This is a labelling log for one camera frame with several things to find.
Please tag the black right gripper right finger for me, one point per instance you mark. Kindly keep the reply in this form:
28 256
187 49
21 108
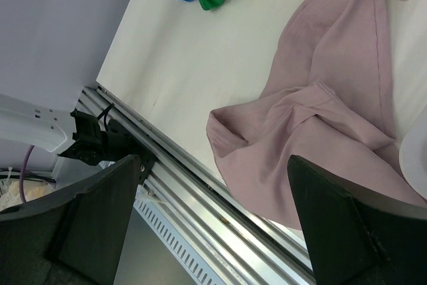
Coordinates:
355 235

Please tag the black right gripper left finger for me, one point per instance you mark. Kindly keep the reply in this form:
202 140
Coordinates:
74 235

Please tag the mauve pink tank top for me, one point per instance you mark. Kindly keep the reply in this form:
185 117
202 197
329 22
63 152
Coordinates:
328 99

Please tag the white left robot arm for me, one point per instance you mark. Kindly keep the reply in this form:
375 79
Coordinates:
45 128

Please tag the white perforated plastic basket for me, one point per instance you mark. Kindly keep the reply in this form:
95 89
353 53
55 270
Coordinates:
412 155

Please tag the aluminium mounting rail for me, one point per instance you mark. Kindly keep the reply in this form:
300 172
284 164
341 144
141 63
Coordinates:
241 247

